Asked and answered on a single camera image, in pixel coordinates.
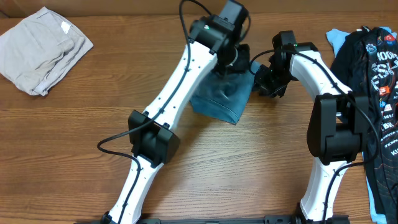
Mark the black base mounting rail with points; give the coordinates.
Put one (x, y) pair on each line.
(268, 219)

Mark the black printed jersey shirt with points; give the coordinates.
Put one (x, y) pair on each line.
(376, 102)

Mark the light blue t-shirt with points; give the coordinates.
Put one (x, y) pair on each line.
(337, 39)

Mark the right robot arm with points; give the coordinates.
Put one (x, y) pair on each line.
(338, 127)

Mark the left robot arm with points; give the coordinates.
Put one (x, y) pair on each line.
(211, 46)

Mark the light blue denim jeans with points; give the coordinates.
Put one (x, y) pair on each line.
(223, 96)

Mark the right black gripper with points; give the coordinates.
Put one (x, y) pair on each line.
(262, 85)

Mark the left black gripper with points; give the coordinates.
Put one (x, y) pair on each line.
(242, 65)

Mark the folded beige trousers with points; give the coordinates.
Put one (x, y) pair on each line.
(39, 51)

